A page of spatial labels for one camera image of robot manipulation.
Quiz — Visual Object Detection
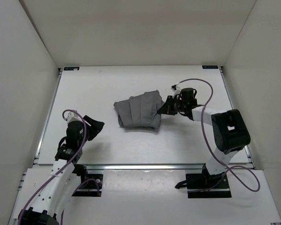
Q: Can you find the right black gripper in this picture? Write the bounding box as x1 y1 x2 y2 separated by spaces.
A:
157 96 186 116

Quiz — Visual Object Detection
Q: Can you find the grey pleated skirt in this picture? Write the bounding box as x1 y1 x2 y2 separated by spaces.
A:
113 90 164 129

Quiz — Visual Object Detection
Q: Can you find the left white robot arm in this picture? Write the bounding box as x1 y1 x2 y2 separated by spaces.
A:
18 110 104 225

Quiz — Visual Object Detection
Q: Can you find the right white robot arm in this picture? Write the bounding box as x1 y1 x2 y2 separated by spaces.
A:
157 85 251 188

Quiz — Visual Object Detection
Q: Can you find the right blue table label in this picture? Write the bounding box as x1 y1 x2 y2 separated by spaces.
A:
202 65 218 69

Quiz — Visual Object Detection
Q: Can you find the blue table label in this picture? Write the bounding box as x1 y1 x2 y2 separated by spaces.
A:
63 67 80 71
202 65 218 69

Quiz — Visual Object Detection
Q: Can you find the left blue table label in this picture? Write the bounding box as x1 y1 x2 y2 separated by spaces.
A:
63 67 80 71

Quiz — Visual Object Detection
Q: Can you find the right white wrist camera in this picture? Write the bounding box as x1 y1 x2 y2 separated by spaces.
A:
171 83 181 97

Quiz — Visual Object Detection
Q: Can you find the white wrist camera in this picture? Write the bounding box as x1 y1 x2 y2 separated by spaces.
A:
171 83 181 97
62 111 80 124

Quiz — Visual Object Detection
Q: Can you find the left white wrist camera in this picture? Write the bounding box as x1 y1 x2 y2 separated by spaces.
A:
62 111 80 124

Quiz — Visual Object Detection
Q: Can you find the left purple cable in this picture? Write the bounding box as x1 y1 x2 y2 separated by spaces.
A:
17 109 101 225

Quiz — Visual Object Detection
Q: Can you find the purple cable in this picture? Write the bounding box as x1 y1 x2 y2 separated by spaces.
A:
177 78 261 192
17 109 101 225

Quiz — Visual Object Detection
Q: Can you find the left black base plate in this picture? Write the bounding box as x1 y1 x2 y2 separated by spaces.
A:
72 173 104 197

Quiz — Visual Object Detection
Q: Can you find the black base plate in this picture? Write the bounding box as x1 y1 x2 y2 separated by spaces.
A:
175 173 232 199
72 173 104 197

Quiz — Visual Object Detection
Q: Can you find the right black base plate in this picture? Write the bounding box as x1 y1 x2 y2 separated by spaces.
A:
175 173 232 199

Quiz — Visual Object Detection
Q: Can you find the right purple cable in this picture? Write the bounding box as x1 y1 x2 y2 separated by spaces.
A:
177 78 261 192

